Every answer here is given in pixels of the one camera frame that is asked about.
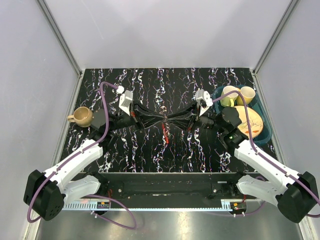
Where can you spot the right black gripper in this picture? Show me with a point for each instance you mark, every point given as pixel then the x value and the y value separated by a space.
pixel 186 123

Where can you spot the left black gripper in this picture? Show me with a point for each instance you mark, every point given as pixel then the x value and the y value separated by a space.
pixel 148 122

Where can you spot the red grey key holder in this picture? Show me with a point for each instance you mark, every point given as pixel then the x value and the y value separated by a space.
pixel 166 132

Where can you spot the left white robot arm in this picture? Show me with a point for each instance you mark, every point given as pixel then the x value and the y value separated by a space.
pixel 49 191

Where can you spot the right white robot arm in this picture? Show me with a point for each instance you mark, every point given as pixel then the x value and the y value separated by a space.
pixel 294 194

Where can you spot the light green mug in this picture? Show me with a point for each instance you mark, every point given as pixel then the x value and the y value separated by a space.
pixel 229 100

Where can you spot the tan ceramic mug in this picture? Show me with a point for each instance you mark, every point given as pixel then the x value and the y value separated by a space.
pixel 82 116

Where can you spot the yellow mug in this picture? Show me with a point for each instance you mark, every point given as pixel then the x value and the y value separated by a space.
pixel 248 94

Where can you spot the cream patterned plate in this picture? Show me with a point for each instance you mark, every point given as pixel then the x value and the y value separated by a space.
pixel 255 121

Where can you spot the teal plastic bin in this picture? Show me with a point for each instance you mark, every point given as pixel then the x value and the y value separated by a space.
pixel 256 104

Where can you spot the black base bar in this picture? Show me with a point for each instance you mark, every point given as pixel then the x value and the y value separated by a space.
pixel 164 191

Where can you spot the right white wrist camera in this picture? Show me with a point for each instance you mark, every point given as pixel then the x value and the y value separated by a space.
pixel 203 100

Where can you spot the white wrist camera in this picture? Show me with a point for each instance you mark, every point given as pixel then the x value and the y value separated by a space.
pixel 203 100
pixel 125 101

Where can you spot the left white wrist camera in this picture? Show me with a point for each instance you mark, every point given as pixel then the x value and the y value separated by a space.
pixel 125 101

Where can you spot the left aluminium frame post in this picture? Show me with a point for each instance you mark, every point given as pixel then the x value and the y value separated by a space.
pixel 58 35

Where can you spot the aluminium frame post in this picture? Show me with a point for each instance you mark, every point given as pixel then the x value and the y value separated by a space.
pixel 58 35
pixel 276 34

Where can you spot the right aluminium frame post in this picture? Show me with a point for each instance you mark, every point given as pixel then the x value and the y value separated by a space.
pixel 276 34

